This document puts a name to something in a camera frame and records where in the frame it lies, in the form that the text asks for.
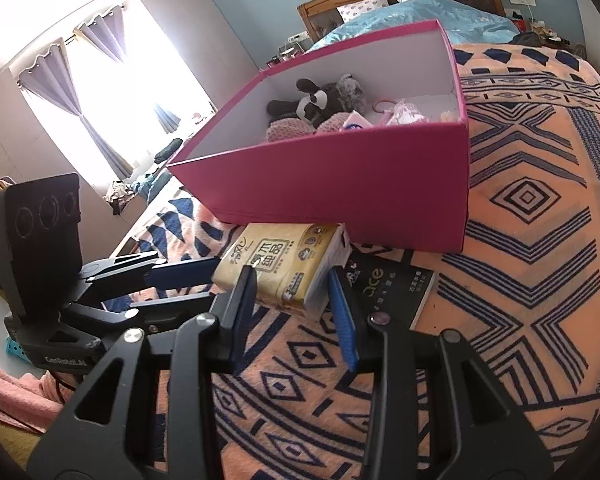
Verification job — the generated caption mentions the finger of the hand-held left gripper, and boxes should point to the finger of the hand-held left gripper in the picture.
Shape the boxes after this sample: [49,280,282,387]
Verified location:
[77,252,221,296]
[74,296,215,339]

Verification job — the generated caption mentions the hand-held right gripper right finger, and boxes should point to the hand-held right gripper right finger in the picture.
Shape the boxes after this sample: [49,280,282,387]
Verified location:
[327,265,556,480]

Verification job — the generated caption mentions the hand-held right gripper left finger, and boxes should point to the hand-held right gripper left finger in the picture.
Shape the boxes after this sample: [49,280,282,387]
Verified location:
[27,262,258,480]

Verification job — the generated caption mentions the yellow tissue pack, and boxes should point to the yellow tissue pack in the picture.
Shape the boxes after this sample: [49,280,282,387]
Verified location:
[212,222,352,320]

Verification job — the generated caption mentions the pink cardboard box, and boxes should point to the pink cardboard box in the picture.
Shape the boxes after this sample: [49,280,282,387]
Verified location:
[165,19,471,253]

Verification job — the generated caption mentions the brown plush monkey white face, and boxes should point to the brown plush monkey white face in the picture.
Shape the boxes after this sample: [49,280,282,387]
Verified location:
[266,78,333,126]

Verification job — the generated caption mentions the black book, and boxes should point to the black book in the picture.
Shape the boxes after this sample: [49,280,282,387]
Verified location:
[325,247,436,331]

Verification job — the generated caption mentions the turquoise plastic basket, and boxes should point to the turquoise plastic basket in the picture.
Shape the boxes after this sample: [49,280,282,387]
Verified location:
[2,337,33,363]

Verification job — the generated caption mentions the clothes heap by window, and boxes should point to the clothes heap by window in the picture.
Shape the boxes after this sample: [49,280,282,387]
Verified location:
[105,172,171,216]

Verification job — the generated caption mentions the purple curtain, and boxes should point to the purple curtain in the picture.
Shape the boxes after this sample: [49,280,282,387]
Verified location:
[17,50,133,181]
[74,4,182,133]

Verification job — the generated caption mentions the pink knitted cloth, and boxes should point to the pink knitted cloth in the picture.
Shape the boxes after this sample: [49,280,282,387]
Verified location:
[266,112,351,142]

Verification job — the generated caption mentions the small blue white tissue pack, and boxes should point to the small blue white tissue pack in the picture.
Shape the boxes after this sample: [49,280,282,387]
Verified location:
[340,111,376,132]

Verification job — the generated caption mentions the light pink cloth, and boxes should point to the light pink cloth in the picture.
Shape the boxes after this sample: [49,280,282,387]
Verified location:
[372,97,428,126]

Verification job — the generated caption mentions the grey plush toy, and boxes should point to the grey plush toy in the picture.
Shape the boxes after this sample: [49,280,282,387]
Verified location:
[330,74,368,113]

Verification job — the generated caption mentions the cluttered bedside shelf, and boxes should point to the cluttered bedside shelf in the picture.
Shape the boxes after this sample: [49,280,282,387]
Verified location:
[267,40,313,68]

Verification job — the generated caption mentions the blue duvet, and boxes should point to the blue duvet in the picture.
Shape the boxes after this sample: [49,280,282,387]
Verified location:
[305,0,523,53]

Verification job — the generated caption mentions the wooden nightstand with clutter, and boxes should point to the wooden nightstand with clutter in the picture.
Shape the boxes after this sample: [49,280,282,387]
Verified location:
[505,10,583,47]

